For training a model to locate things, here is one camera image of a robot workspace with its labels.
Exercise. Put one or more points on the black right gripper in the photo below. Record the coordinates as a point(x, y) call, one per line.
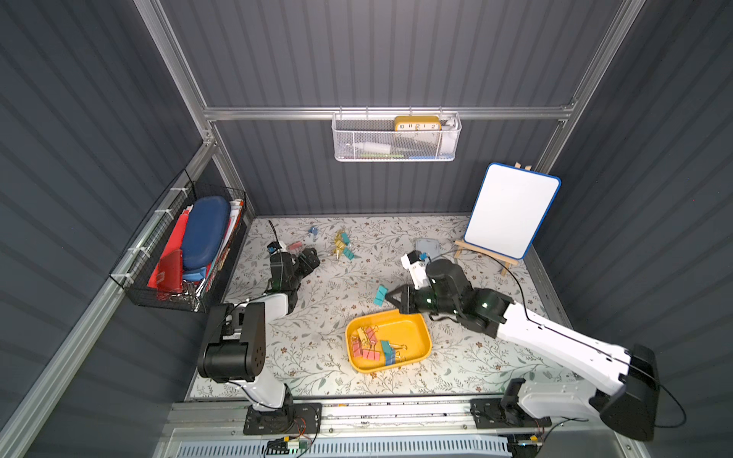
point(407, 298)

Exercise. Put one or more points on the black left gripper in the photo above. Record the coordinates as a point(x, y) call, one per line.
point(303, 262)

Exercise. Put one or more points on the yellow plastic storage box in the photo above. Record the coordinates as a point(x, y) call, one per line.
point(408, 335)

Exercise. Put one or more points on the pink binder clip pair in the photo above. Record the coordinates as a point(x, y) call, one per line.
point(364, 344)

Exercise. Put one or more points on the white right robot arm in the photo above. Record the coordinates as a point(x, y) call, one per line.
point(616, 385)

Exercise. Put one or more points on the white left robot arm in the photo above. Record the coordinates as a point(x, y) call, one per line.
point(233, 349)

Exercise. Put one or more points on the translucent plastic box lid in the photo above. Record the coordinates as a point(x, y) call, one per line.
point(428, 248)

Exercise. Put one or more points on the yellow binder clip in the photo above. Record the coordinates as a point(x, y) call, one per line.
point(339, 248)

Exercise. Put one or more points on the small wooden easel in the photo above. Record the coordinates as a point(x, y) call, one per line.
point(505, 262)

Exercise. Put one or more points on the blue oval case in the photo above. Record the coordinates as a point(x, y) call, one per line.
point(204, 233)

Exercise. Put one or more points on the blue framed whiteboard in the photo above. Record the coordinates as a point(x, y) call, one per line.
point(509, 210)

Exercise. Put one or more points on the red pouch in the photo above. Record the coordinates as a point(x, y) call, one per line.
point(167, 276)

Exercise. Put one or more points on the yellow clock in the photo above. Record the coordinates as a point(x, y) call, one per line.
point(417, 124)

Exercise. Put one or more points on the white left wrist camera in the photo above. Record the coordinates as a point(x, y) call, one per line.
point(276, 247)

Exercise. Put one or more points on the black wire side basket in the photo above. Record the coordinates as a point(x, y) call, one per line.
point(201, 288)

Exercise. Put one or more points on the white wire wall basket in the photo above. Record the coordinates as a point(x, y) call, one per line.
point(365, 137)

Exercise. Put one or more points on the metal base rail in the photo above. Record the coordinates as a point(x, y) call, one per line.
point(340, 417)

